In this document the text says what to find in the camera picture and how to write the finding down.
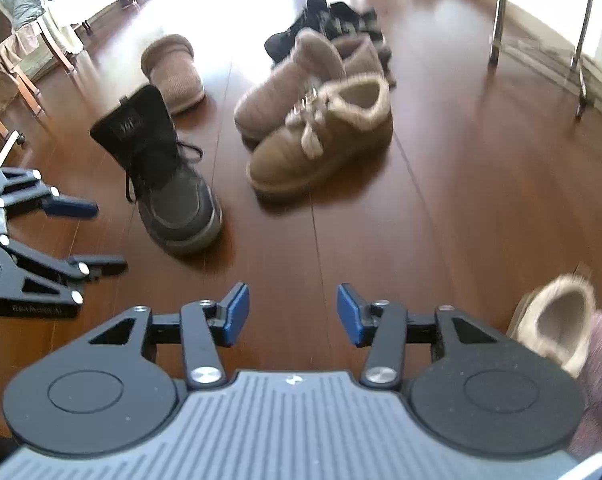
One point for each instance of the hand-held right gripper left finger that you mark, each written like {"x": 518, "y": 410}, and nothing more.
{"x": 238, "y": 315}

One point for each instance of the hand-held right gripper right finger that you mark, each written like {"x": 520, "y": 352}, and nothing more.
{"x": 348, "y": 315}

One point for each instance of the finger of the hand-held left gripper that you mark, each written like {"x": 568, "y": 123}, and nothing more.
{"x": 71, "y": 208}
{"x": 101, "y": 266}

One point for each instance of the black high-top sneaker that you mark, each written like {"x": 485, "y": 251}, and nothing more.
{"x": 171, "y": 195}
{"x": 331, "y": 15}

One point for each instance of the brown shoe cream fleece trim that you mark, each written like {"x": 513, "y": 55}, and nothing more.
{"x": 561, "y": 320}
{"x": 301, "y": 160}

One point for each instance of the taupe plush slipper boot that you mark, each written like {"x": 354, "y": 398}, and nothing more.
{"x": 173, "y": 75}
{"x": 281, "y": 95}

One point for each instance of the white metal step stool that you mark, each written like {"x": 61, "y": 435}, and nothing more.
{"x": 3, "y": 152}

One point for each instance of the wooden chair brown cover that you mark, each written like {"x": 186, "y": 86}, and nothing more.
{"x": 11, "y": 75}

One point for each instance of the metal corner rack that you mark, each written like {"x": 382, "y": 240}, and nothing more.
{"x": 500, "y": 10}

